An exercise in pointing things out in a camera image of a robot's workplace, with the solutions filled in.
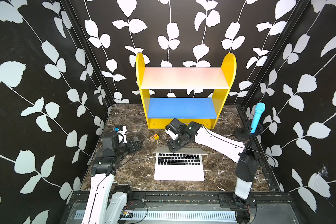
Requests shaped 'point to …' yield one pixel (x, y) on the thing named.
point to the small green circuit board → (127, 214)
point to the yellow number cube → (156, 136)
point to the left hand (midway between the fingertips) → (136, 138)
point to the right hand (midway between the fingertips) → (171, 145)
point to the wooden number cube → (152, 139)
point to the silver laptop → (187, 164)
